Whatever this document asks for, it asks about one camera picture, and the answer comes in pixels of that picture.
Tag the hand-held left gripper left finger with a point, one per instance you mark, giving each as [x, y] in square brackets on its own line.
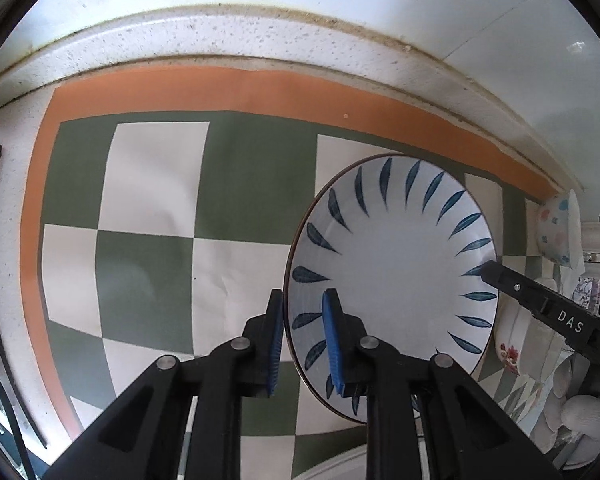
[275, 340]

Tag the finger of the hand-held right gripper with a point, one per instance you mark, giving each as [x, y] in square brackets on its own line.
[510, 282]

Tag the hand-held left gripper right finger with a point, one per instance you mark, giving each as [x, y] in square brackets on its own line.
[334, 340]

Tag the white bowl with red flowers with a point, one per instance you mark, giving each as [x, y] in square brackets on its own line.
[510, 345]

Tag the white bowl with pastel dots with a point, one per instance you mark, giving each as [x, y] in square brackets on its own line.
[555, 230]

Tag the white plate with blue leaves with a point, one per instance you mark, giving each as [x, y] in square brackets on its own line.
[395, 270]
[340, 467]

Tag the person's right hand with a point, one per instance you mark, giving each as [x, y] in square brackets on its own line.
[590, 425]

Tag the green white checkered mat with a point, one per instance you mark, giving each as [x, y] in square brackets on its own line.
[150, 185]

